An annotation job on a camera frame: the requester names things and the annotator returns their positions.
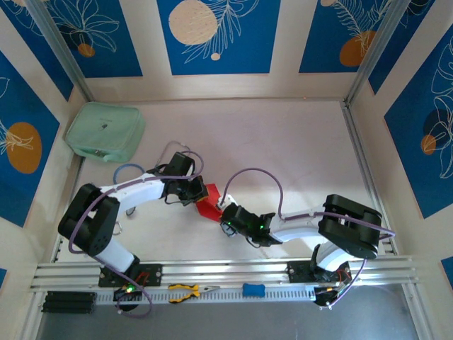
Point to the red paper sheet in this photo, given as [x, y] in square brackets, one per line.
[209, 210]

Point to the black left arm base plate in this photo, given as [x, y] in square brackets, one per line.
[152, 274]

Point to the grey metal sheet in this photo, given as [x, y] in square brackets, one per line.
[230, 322]

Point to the aluminium mounting rail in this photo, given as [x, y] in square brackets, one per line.
[230, 269]

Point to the blue stethoscope with metal earpieces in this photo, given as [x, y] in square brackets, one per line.
[128, 165]

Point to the aluminium side rail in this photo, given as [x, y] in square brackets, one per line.
[355, 141]
[78, 170]

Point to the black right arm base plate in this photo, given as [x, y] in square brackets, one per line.
[299, 271]

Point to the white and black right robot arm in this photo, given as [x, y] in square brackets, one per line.
[297, 230]

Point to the blue floral wall panel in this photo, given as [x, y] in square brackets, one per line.
[21, 177]
[106, 42]
[329, 42]
[417, 148]
[226, 53]

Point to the black profile stack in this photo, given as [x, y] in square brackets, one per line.
[69, 302]

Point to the mint green zip case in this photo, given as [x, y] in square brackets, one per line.
[106, 131]

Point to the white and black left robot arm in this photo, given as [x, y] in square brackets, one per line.
[138, 189]

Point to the blue sponge block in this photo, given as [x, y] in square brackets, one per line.
[253, 290]

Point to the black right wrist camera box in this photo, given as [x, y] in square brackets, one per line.
[237, 217]

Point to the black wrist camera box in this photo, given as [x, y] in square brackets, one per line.
[237, 217]
[180, 163]

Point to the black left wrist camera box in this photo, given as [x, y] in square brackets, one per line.
[180, 163]

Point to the aluminium frame post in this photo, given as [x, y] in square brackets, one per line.
[375, 49]
[60, 49]

